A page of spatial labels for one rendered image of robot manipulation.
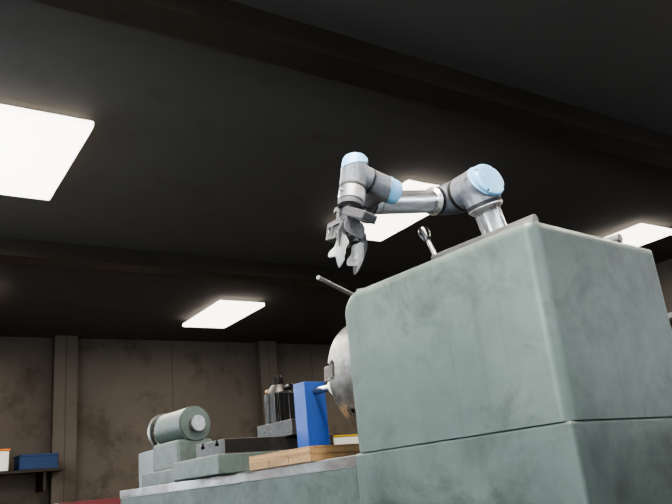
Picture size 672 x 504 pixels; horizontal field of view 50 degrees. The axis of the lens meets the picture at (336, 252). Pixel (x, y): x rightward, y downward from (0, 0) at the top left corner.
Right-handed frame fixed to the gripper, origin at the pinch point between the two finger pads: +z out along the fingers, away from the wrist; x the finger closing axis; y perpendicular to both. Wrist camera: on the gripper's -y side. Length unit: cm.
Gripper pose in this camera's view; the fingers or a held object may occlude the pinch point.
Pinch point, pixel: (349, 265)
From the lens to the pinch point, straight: 188.2
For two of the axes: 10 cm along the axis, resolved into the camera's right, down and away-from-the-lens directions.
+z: -0.9, 8.9, -4.5
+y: -6.2, 3.0, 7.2
